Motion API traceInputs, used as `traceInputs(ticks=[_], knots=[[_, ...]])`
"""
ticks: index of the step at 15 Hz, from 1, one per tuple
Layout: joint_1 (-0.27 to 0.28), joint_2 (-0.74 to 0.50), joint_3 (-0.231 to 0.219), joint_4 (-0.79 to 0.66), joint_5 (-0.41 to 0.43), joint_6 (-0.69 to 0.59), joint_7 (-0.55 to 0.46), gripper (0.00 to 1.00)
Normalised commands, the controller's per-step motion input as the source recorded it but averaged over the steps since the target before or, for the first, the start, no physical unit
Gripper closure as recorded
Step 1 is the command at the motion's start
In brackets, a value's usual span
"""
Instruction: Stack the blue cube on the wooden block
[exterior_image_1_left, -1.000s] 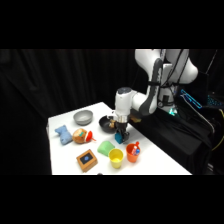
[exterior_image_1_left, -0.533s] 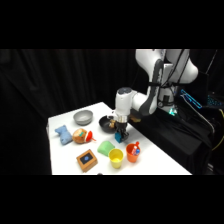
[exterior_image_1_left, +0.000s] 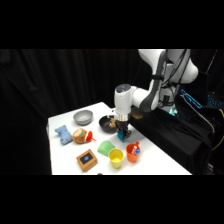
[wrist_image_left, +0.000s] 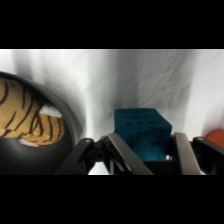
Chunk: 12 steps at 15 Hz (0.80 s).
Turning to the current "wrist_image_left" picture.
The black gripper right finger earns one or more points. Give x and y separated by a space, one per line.
185 156

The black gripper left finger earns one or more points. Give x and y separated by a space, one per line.
130 158

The teal blue cube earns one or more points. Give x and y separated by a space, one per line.
141 128

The orange plastic cup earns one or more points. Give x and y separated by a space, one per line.
216 136

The black bowl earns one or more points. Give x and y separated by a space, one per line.
50 160

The tiger striped plush toy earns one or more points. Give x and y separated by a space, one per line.
23 116

